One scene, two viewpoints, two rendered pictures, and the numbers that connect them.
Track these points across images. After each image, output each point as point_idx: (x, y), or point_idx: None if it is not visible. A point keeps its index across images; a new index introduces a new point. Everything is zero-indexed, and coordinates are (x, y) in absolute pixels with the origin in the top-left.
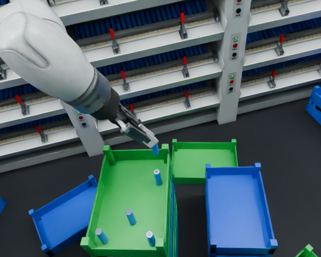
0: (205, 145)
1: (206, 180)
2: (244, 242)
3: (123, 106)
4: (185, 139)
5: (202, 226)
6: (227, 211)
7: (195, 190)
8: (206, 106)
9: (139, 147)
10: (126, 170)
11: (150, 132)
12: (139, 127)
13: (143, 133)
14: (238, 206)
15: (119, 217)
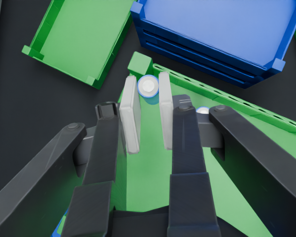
0: (56, 2)
1: (158, 25)
2: (272, 20)
3: (19, 177)
4: (26, 32)
5: (186, 73)
6: (215, 21)
7: (128, 57)
8: None
9: (5, 116)
10: (127, 180)
11: (135, 85)
12: (180, 127)
13: (229, 120)
14: (215, 0)
15: (245, 229)
